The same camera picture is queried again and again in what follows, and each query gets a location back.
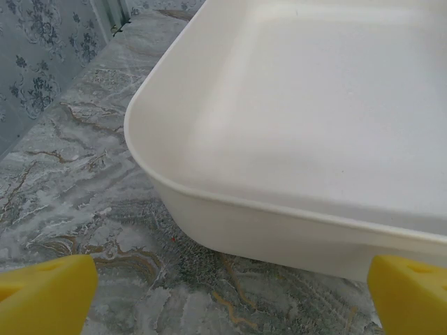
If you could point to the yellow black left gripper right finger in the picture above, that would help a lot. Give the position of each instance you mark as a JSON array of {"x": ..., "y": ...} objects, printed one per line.
[{"x": 408, "y": 300}]

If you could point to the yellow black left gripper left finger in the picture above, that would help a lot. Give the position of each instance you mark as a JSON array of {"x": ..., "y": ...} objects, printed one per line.
[{"x": 45, "y": 296}]

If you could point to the white plastic tray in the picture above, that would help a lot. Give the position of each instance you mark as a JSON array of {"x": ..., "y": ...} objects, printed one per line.
[{"x": 279, "y": 104}]

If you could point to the aluminium frame post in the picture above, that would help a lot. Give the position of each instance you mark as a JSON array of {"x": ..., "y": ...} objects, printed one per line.
[{"x": 111, "y": 14}]

